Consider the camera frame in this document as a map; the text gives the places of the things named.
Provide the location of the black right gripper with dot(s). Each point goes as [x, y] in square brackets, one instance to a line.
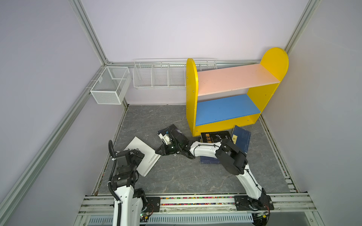
[164, 150]

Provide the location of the white booklet black text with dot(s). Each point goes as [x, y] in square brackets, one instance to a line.
[149, 159]

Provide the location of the dark eye cover book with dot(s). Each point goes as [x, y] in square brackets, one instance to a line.
[171, 131]

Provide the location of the black book orange title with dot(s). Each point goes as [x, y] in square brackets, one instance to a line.
[214, 137]

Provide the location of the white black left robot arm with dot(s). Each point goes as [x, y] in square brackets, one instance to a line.
[128, 201]

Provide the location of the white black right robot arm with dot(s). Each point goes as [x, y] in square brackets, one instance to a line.
[232, 158]

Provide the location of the blue book front stack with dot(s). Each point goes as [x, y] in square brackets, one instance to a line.
[209, 160]

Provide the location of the yellow pink blue bookshelf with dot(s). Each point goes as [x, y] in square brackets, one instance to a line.
[218, 100]

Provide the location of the blue book right side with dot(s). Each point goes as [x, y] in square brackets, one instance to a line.
[241, 138]

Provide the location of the white mesh box basket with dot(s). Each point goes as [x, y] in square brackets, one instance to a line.
[111, 86]

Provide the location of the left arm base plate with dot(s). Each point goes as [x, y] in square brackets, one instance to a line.
[151, 204]

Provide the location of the white wire rack basket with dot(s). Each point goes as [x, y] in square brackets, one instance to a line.
[159, 73]

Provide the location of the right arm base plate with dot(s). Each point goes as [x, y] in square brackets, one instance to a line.
[245, 203]

